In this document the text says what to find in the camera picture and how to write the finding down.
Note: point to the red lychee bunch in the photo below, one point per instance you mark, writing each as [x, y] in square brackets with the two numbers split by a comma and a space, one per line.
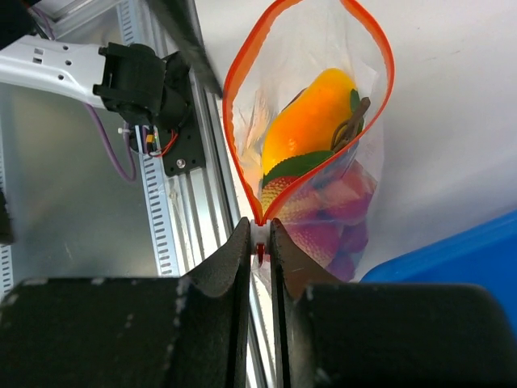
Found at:
[326, 215]

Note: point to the orange mango slice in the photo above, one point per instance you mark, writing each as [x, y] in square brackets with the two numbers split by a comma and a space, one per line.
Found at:
[308, 123]

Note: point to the white slotted cable duct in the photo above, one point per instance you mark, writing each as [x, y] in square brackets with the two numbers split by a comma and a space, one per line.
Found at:
[151, 169]

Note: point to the blue plastic bin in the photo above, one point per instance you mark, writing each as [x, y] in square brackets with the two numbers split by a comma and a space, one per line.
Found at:
[484, 255]

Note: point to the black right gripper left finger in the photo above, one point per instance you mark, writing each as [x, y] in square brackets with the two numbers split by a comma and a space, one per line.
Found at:
[187, 331]

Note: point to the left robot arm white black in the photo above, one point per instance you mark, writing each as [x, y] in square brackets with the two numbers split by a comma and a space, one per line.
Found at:
[57, 67]

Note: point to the aluminium mounting rail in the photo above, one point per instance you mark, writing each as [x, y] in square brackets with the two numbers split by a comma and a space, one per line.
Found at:
[200, 207]

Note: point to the clear zip top bag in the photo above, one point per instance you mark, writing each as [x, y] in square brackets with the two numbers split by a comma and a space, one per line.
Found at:
[289, 46]

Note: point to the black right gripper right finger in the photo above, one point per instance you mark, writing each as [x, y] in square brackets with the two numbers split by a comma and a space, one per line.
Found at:
[334, 334]

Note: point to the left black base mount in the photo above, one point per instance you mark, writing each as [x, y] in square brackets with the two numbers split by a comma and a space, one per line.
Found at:
[173, 113]

